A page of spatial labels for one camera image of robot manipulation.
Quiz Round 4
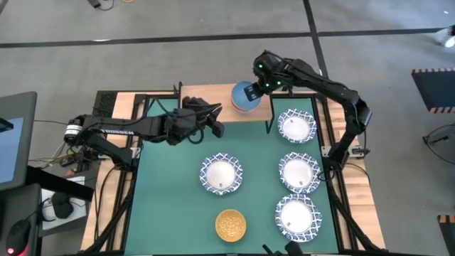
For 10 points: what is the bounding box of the dark grey side desk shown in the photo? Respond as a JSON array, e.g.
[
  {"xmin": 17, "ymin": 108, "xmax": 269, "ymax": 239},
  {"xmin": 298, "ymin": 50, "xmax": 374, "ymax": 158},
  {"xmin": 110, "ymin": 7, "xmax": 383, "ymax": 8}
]
[{"xmin": 0, "ymin": 183, "xmax": 43, "ymax": 256}]

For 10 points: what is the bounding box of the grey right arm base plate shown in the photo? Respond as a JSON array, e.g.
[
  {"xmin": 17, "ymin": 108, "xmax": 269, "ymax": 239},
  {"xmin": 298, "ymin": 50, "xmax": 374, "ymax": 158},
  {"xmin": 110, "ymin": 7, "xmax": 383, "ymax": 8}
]
[{"xmin": 321, "ymin": 144, "xmax": 371, "ymax": 159}]

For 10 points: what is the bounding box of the yellow patterned ceramic bowl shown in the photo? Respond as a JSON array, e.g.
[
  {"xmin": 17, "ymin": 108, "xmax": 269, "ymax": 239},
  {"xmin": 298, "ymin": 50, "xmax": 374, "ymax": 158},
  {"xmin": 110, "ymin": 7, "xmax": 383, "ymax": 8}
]
[{"xmin": 215, "ymin": 208, "xmax": 247, "ymax": 243}]

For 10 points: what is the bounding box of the black power adapter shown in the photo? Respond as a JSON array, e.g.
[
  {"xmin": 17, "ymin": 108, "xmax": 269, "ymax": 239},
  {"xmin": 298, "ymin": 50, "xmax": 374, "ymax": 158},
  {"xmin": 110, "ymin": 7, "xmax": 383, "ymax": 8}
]
[{"xmin": 87, "ymin": 0, "xmax": 114, "ymax": 11}]

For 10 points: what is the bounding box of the white sheet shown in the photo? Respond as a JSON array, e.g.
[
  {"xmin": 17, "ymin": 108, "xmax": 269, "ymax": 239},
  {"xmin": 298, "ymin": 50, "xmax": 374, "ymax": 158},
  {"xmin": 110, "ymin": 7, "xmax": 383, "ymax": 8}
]
[{"xmin": 41, "ymin": 176, "xmax": 89, "ymax": 231}]

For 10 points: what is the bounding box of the black perforated box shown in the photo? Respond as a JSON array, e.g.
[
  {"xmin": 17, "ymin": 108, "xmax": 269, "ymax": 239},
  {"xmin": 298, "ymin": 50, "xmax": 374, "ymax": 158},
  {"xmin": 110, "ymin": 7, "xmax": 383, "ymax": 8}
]
[{"xmin": 92, "ymin": 90, "xmax": 119, "ymax": 118}]

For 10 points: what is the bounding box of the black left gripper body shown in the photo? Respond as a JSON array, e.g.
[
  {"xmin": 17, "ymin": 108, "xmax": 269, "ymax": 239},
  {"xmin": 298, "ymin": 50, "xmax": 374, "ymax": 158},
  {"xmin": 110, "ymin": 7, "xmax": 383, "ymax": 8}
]
[{"xmin": 165, "ymin": 96, "xmax": 214, "ymax": 146}]

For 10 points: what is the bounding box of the blue patterned paper bowl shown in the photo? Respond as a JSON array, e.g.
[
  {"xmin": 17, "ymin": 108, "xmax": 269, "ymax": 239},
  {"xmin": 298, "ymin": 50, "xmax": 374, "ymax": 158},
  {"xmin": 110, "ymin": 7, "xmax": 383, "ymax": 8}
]
[
  {"xmin": 274, "ymin": 193, "xmax": 323, "ymax": 243},
  {"xmin": 277, "ymin": 108, "xmax": 318, "ymax": 144},
  {"xmin": 198, "ymin": 152, "xmax": 244, "ymax": 196},
  {"xmin": 278, "ymin": 151, "xmax": 322, "ymax": 195}
]

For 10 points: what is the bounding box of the green table mat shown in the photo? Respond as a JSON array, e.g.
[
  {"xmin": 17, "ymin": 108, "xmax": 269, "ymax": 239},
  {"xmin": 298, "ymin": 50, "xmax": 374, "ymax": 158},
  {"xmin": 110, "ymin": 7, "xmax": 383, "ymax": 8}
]
[{"xmin": 124, "ymin": 97, "xmax": 341, "ymax": 255}]

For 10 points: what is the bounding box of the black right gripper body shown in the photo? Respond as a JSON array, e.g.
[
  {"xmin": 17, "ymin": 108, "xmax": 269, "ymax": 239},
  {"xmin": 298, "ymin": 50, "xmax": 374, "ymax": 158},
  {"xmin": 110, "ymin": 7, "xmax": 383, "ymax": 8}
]
[{"xmin": 252, "ymin": 49, "xmax": 296, "ymax": 90}]

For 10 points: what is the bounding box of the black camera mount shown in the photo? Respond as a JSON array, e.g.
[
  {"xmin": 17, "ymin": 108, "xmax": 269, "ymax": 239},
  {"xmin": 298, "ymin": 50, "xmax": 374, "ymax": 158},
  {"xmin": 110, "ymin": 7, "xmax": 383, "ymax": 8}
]
[{"xmin": 262, "ymin": 240, "xmax": 304, "ymax": 256}]

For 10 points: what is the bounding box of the black computer mouse with light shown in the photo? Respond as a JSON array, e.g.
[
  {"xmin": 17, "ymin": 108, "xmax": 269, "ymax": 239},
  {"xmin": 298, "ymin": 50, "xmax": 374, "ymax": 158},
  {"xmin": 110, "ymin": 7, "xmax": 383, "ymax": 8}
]
[{"xmin": 5, "ymin": 218, "xmax": 32, "ymax": 256}]

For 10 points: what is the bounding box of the black hazard-striped floor mat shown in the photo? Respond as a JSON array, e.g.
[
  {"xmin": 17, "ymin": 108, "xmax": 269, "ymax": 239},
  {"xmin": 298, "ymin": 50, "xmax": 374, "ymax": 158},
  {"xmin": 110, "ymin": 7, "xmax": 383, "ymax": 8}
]
[
  {"xmin": 437, "ymin": 214, "xmax": 455, "ymax": 256},
  {"xmin": 411, "ymin": 67, "xmax": 455, "ymax": 114}
]

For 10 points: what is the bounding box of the wooden shelf with black legs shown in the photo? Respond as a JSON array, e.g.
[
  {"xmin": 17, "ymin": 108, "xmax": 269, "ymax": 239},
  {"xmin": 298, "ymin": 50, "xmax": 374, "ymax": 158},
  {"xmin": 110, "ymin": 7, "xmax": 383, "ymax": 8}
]
[{"xmin": 176, "ymin": 82, "xmax": 276, "ymax": 136}]

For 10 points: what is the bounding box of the grey monitor with blue screen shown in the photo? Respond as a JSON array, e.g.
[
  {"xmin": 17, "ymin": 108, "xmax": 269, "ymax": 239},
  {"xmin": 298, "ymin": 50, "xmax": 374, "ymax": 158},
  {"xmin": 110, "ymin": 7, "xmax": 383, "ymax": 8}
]
[{"xmin": 0, "ymin": 91, "xmax": 38, "ymax": 192}]

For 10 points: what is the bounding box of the black stand with cable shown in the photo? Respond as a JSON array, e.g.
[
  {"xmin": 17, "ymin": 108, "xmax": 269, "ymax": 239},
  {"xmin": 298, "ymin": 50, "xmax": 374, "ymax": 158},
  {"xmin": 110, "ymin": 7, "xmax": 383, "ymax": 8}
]
[{"xmin": 422, "ymin": 122, "xmax": 455, "ymax": 166}]

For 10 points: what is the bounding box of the black metal table frame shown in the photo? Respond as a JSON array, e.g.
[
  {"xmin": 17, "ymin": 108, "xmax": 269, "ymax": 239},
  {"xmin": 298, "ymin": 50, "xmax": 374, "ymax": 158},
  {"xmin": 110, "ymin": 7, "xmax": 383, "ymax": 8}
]
[{"xmin": 80, "ymin": 89, "xmax": 388, "ymax": 256}]

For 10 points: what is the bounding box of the black rounded device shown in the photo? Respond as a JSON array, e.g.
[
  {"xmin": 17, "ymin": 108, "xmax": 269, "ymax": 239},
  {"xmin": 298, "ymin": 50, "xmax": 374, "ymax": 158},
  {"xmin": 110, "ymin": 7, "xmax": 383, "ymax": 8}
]
[{"xmin": 50, "ymin": 191, "xmax": 75, "ymax": 220}]

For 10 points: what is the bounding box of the blue patterned ceramic bowl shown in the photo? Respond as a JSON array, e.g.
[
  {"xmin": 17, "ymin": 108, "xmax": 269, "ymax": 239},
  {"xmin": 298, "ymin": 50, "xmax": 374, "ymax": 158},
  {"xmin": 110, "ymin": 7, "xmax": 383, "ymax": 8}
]
[{"xmin": 230, "ymin": 80, "xmax": 262, "ymax": 112}]

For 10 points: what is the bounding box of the black desk beam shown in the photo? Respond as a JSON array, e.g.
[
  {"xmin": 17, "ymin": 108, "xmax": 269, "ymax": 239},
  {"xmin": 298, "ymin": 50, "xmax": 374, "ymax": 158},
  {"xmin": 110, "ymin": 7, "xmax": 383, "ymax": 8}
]
[{"xmin": 25, "ymin": 164, "xmax": 96, "ymax": 203}]

